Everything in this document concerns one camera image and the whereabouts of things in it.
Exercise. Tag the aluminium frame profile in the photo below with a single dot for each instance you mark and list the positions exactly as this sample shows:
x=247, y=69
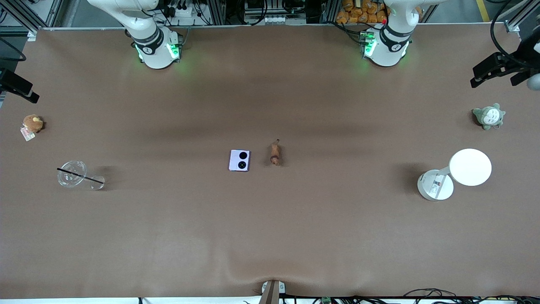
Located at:
x=512, y=27
x=23, y=19

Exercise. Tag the pile of orange plush toys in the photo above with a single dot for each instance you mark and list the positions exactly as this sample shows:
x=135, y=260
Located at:
x=358, y=14

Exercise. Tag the white terminal block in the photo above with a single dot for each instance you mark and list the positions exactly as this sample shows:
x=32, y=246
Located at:
x=270, y=20

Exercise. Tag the grey-green plush toy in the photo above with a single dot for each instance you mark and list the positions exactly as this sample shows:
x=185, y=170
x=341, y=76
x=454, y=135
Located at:
x=489, y=117

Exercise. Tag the brown plush toy with tag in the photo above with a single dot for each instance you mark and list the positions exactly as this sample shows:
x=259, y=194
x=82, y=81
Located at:
x=33, y=123

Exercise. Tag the black drinking straw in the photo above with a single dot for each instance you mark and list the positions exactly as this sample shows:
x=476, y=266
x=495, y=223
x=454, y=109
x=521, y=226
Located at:
x=80, y=176

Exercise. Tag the grey metal camera bracket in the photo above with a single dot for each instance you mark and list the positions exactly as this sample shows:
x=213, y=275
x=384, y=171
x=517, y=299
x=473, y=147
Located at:
x=272, y=293

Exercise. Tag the white round desk lamp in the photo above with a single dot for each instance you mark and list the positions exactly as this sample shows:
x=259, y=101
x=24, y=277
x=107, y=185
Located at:
x=470, y=166

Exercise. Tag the brown lion statue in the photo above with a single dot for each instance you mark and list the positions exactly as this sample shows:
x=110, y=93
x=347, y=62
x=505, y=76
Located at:
x=275, y=154

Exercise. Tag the white power strip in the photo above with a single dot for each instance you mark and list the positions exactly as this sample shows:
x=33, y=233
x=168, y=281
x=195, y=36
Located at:
x=185, y=12

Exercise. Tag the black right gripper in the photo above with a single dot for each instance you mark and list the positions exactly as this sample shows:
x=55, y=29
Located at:
x=7, y=79

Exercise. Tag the lilac folding phone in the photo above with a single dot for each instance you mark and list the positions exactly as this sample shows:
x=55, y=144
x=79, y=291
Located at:
x=239, y=161

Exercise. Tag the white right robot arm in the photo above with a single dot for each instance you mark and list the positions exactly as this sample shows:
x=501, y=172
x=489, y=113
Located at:
x=156, y=55

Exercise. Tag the clear plastic cup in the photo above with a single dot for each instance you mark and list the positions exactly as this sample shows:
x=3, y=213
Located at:
x=71, y=179

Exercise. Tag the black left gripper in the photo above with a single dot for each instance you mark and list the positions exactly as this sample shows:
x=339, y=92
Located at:
x=530, y=52

